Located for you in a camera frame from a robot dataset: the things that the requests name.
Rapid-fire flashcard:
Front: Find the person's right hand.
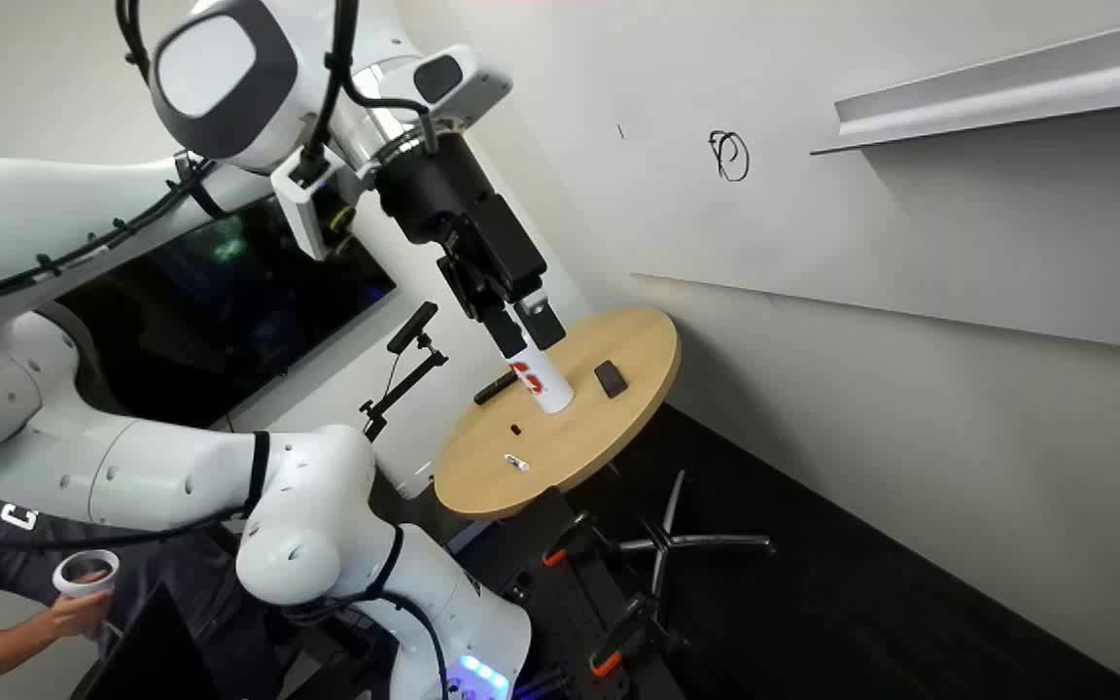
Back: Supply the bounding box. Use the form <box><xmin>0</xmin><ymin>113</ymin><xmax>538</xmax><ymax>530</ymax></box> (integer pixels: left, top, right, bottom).
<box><xmin>46</xmin><ymin>584</ymin><xmax>116</xmax><ymax>641</ymax></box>

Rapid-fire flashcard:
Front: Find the black stereo camera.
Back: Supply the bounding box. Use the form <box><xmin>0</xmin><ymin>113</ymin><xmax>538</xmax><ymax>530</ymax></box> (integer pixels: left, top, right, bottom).
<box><xmin>385</xmin><ymin>301</ymin><xmax>444</xmax><ymax>357</ymax></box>

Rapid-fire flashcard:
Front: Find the black felt whiteboard duster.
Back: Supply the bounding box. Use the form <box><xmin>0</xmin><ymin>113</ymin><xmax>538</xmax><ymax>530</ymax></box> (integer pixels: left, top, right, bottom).
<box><xmin>590</xmin><ymin>357</ymin><xmax>630</xmax><ymax>401</ymax></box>

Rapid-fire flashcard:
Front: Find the orange black clamp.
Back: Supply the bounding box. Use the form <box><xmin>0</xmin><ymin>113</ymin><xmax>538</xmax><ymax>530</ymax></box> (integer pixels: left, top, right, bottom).
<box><xmin>584</xmin><ymin>607</ymin><xmax>648</xmax><ymax>686</ymax></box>
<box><xmin>538</xmin><ymin>518</ymin><xmax>590</xmax><ymax>575</ymax></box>

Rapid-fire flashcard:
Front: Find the chrome star table base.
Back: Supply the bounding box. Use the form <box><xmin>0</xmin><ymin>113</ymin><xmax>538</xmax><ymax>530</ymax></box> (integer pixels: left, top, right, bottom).
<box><xmin>614</xmin><ymin>468</ymin><xmax>776</xmax><ymax>598</ymax></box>

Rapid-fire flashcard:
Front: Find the black flat screen monitor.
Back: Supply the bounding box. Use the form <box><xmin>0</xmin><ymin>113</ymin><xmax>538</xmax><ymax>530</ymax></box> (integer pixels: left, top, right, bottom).
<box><xmin>49</xmin><ymin>190</ymin><xmax>402</xmax><ymax>433</ymax></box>

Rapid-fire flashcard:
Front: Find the large white whiteboard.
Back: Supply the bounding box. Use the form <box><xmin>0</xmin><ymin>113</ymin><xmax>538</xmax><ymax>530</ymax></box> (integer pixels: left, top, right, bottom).
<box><xmin>380</xmin><ymin>0</ymin><xmax>1120</xmax><ymax>362</ymax></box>

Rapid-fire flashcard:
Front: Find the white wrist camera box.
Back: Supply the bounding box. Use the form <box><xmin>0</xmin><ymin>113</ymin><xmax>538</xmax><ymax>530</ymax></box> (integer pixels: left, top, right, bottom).
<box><xmin>409</xmin><ymin>48</ymin><xmax>513</xmax><ymax>133</ymax></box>

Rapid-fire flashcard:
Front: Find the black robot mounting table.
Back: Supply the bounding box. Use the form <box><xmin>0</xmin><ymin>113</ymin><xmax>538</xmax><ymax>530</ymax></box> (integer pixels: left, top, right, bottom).
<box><xmin>456</xmin><ymin>488</ymin><xmax>692</xmax><ymax>700</ymax></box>

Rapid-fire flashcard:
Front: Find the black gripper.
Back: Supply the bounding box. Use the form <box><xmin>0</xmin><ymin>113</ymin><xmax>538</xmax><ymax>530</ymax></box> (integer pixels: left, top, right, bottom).
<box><xmin>378</xmin><ymin>133</ymin><xmax>570</xmax><ymax>362</ymax></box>

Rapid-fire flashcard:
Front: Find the grey metal whiteboard ledge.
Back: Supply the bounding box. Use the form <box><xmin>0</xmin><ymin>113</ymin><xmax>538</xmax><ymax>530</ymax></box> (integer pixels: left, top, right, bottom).
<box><xmin>810</xmin><ymin>11</ymin><xmax>1120</xmax><ymax>158</ymax></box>

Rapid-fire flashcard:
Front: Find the black camera stand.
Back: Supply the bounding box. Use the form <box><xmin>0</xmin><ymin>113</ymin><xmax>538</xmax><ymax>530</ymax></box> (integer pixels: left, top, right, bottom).
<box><xmin>356</xmin><ymin>346</ymin><xmax>452</xmax><ymax>442</ymax></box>

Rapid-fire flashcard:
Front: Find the white handheld controller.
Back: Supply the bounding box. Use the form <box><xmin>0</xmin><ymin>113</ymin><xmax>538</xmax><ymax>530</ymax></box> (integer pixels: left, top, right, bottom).
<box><xmin>49</xmin><ymin>545</ymin><xmax>124</xmax><ymax>603</ymax></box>

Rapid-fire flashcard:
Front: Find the black laptop screen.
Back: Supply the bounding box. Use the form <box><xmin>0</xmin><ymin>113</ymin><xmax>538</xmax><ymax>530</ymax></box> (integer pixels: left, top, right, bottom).
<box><xmin>70</xmin><ymin>580</ymin><xmax>220</xmax><ymax>700</ymax></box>

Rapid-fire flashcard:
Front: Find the white water bottle black cap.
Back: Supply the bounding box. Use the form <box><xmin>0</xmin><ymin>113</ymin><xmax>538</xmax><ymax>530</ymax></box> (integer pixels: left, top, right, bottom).
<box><xmin>507</xmin><ymin>339</ymin><xmax>575</xmax><ymax>419</ymax></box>

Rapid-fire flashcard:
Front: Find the black white whiteboard marker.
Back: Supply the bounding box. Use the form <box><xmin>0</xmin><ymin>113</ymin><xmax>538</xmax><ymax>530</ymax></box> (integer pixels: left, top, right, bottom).
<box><xmin>470</xmin><ymin>368</ymin><xmax>517</xmax><ymax>410</ymax></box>

